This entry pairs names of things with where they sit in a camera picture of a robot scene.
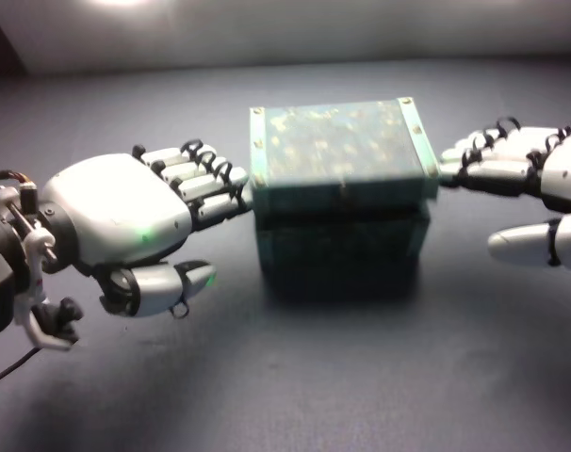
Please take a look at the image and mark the teal floral box lid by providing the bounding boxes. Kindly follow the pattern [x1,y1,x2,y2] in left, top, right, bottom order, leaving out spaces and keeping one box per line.
[247,96,441,216]

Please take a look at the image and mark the thin black cable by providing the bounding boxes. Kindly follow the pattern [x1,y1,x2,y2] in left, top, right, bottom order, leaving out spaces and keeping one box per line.
[0,346,38,392]

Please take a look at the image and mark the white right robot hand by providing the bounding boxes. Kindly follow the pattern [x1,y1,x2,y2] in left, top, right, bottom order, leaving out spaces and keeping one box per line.
[438,115,571,274]

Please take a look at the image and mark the grey table cloth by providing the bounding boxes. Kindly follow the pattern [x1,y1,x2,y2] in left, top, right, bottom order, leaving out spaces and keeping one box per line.
[0,58,571,452]

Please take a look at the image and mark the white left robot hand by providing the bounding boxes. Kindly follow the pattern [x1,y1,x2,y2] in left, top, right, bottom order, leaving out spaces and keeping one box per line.
[39,138,256,321]

